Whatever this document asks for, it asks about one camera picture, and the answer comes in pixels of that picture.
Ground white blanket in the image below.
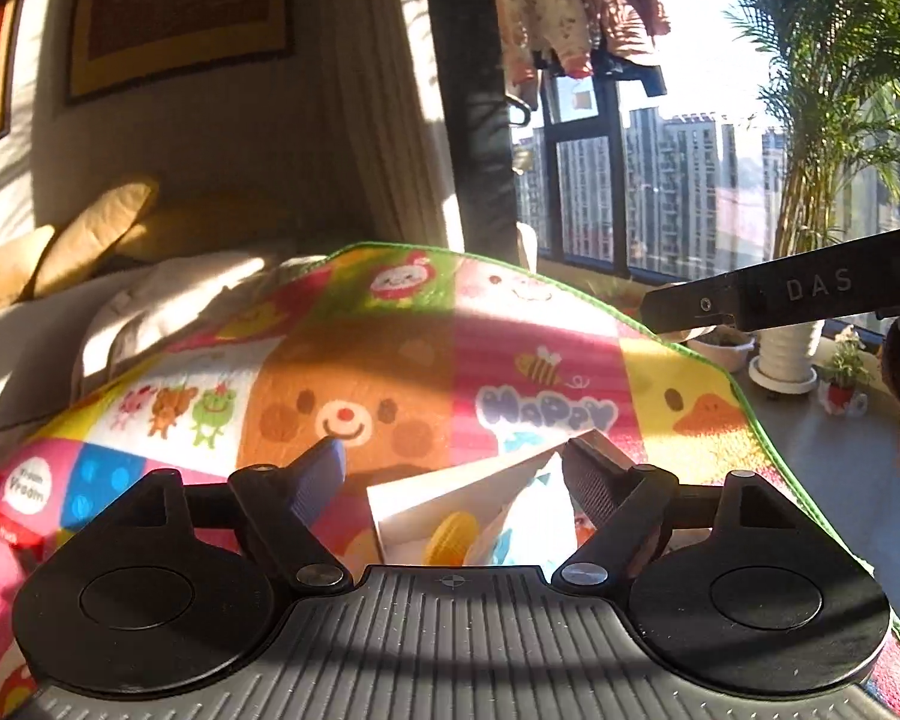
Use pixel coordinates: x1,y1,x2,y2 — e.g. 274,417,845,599
78,250,329,385

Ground pale green plant bowl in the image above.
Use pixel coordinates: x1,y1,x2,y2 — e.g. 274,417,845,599
688,325,756,374

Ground yellow pillow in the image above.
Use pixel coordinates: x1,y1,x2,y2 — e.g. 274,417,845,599
33,178,160,299
0,224,58,317

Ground brown framed picture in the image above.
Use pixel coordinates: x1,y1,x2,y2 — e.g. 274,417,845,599
63,0,298,107

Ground tall white plant pot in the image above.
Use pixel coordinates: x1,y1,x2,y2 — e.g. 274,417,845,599
748,319,827,396

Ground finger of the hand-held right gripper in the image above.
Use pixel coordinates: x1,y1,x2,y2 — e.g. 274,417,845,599
637,273,741,335

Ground hanging pink clothes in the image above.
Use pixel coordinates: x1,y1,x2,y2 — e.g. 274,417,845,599
487,0,673,92

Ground yellow toy corn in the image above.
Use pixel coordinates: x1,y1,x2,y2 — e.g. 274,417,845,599
423,511,485,568

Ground colourful cartoon play mat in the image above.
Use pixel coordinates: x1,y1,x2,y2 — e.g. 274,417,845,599
0,241,900,720

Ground white and blue snack packet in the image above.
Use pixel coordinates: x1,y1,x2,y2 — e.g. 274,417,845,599
468,457,580,568

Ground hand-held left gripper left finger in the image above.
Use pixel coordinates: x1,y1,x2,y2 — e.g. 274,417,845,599
130,435,354,598

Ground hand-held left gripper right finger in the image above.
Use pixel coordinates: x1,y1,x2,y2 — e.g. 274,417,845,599
551,435,782,595

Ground dark pillar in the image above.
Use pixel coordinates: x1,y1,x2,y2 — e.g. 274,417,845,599
418,0,520,271

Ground black window frame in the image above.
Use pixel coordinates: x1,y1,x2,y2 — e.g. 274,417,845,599
514,0,900,282

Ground small plant in red pot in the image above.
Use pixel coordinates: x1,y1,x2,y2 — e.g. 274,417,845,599
820,325,872,419

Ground tall palm plant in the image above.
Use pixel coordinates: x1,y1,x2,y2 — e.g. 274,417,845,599
696,0,900,265

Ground beige curtain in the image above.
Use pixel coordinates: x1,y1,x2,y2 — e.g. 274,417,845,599
328,0,467,254

